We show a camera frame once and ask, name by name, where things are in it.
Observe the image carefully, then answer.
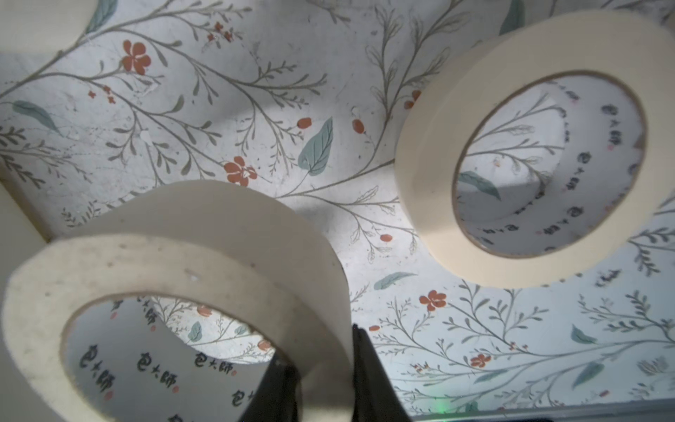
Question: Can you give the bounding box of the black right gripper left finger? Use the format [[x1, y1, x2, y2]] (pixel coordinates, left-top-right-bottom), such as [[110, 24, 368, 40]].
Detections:
[[239, 353, 301, 422]]

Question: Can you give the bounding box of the masking tape roll in tray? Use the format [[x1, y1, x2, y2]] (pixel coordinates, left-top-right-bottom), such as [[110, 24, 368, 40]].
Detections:
[[5, 180, 355, 421]]

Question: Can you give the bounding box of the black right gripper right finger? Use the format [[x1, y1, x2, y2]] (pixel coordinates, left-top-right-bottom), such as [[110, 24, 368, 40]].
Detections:
[[353, 325, 411, 422]]

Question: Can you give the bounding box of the white plastic storage tray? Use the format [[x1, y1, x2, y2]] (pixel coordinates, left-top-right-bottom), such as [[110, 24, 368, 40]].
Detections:
[[1, 188, 61, 421]]

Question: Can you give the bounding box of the masking tape roll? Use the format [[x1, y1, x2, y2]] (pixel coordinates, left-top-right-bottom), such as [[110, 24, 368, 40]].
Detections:
[[5, 180, 355, 421], [395, 10, 674, 288]]

